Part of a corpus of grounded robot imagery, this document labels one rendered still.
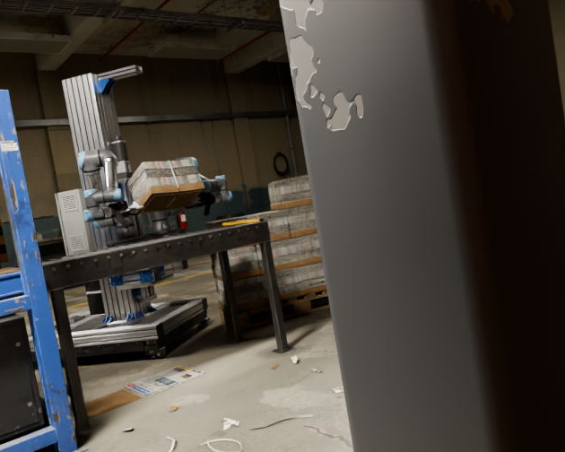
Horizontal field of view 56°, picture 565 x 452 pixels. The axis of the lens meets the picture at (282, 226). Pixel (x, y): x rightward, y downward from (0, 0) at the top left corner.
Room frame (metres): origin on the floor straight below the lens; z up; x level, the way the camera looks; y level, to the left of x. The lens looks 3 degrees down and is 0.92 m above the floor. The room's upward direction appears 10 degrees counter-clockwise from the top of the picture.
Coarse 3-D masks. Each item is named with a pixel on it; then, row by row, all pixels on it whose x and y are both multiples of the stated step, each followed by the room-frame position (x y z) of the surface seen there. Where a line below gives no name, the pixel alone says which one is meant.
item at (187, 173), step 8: (184, 160) 3.54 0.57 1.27; (192, 160) 3.58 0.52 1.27; (176, 168) 3.47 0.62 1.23; (184, 168) 3.51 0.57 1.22; (192, 168) 3.54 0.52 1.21; (184, 176) 3.48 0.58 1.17; (192, 176) 3.52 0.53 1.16; (184, 184) 3.45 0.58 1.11; (184, 192) 3.44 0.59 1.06; (192, 192) 3.49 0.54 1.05; (200, 192) 3.56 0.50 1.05; (184, 200) 3.56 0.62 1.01; (176, 208) 3.64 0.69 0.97
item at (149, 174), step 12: (144, 168) 3.34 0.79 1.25; (156, 168) 3.38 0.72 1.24; (132, 180) 3.49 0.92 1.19; (144, 180) 3.36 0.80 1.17; (156, 180) 3.35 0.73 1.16; (168, 180) 3.40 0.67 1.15; (132, 192) 3.52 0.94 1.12; (144, 192) 3.37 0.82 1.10; (168, 192) 3.35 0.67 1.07; (144, 204) 3.40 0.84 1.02; (156, 204) 3.45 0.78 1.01
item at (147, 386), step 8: (176, 368) 3.18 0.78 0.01; (184, 368) 3.16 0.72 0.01; (152, 376) 3.10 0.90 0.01; (160, 376) 3.08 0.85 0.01; (168, 376) 3.05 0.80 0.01; (176, 376) 3.02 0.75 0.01; (184, 376) 3.00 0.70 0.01; (192, 376) 2.97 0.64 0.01; (128, 384) 3.01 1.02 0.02; (136, 384) 2.99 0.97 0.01; (144, 384) 2.97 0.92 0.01; (152, 384) 2.95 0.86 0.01; (160, 384) 2.93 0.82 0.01; (168, 384) 2.90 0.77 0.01; (144, 392) 2.83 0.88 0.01; (152, 392) 2.82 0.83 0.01
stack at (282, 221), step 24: (264, 216) 4.06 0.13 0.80; (288, 216) 4.13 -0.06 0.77; (312, 216) 4.19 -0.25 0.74; (288, 240) 4.11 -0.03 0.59; (312, 240) 4.17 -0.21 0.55; (216, 264) 4.11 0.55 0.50; (240, 264) 3.98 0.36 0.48; (312, 264) 4.17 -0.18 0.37; (216, 288) 4.28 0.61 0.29; (240, 288) 3.98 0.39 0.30; (264, 288) 4.04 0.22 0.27; (288, 288) 4.09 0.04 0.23; (240, 312) 3.96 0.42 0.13; (264, 312) 4.38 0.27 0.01; (288, 312) 4.22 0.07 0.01
